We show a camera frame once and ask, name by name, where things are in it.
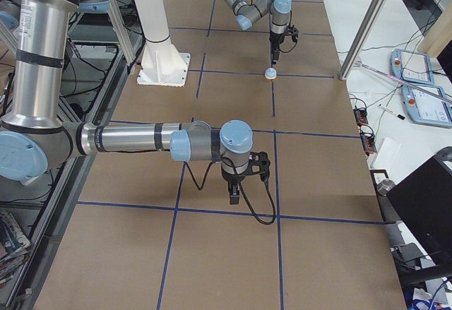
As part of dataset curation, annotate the blue cream desk bell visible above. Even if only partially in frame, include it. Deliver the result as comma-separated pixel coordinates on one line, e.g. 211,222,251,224
264,67,278,80

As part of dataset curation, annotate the stack of books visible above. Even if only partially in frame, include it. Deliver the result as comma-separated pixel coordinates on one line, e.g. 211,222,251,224
1,209,31,287

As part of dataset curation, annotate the green handled metal rod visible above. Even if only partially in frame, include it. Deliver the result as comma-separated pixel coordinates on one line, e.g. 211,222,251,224
356,61,452,105

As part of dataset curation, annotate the blue teach pendant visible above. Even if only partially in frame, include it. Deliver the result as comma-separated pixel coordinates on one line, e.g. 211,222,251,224
390,49,434,85
402,85,451,128

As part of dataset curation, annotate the lower blue teach pendant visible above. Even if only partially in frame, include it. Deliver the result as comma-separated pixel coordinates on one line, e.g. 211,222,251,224
402,85,451,128

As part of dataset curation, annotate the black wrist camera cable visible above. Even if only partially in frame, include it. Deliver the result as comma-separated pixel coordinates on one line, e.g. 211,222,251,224
184,157,276,225

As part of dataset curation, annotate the aluminium frame post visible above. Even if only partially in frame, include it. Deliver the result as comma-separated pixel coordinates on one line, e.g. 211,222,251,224
339,0,386,81

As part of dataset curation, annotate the orange black power strip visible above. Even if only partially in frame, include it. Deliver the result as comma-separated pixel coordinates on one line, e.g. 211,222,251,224
353,107,377,157

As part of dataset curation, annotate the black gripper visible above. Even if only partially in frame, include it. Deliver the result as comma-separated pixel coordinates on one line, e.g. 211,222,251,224
221,168,245,205
269,34,285,65

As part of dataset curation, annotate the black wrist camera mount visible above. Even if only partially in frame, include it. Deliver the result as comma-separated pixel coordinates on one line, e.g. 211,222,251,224
285,25,299,43
246,151,270,186

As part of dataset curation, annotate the white camera mast pedestal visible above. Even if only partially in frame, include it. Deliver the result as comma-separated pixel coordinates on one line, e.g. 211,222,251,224
134,0,191,87

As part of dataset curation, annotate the black monitor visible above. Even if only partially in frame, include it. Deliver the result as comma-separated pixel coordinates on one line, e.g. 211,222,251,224
387,156,451,264

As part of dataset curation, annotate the black marker pen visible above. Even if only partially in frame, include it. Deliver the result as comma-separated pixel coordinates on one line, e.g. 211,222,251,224
379,105,405,120

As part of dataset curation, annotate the upper blue teach pendant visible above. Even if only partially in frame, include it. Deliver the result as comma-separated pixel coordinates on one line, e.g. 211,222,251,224
390,49,434,85

